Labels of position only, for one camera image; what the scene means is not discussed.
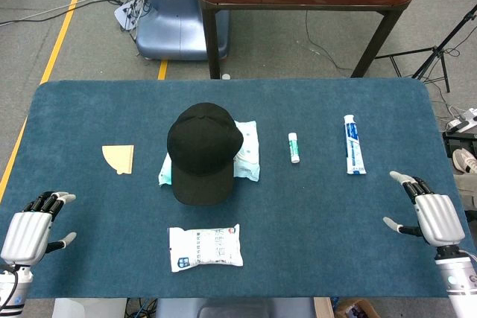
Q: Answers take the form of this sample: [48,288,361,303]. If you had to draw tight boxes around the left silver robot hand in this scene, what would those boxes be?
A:
[0,190,78,267]

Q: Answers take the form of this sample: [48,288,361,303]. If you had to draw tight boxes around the blue grey machine base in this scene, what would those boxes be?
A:
[134,0,230,61]

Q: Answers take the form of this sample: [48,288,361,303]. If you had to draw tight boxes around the thin black floor cable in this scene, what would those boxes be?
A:
[304,10,353,71]

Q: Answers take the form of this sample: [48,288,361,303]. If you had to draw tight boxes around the white printed snack bag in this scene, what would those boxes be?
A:
[168,223,244,273]

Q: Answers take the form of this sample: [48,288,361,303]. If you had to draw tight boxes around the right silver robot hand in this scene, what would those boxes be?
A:
[382,171,467,248]

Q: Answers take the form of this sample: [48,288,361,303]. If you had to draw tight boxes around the black tripod stand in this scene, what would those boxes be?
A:
[374,3,477,94]

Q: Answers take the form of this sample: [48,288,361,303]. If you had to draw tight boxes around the beige fan-shaped card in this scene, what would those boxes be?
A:
[101,144,135,176]

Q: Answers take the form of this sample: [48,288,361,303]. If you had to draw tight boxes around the brown cardboard box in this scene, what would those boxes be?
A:
[335,297,381,318]

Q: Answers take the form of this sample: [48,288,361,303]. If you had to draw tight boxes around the beige wooden board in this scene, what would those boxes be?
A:
[315,297,335,318]

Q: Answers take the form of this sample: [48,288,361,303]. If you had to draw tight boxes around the black cables under table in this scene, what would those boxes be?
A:
[124,297,157,318]

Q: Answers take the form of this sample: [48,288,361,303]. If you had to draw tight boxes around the white power strip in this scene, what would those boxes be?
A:
[446,107,477,133]

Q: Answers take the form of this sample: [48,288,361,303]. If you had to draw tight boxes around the white beige sneaker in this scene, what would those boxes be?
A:
[451,147,477,175]

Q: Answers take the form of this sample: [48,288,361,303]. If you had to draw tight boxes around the white plastic bin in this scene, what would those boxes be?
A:
[51,297,127,318]

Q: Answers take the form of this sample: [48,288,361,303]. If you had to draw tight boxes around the blue white toothpaste tube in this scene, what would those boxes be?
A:
[343,114,367,176]

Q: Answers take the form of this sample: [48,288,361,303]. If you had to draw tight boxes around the white panel with plugs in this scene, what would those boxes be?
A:
[113,0,145,32]

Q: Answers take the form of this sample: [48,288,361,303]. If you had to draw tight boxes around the white green glue stick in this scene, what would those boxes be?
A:
[287,132,301,165]

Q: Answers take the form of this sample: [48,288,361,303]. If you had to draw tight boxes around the black baseball cap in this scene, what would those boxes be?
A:
[166,101,244,206]

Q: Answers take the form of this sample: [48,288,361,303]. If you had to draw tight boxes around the light blue wet wipes pack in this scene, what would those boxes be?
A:
[233,119,261,182]

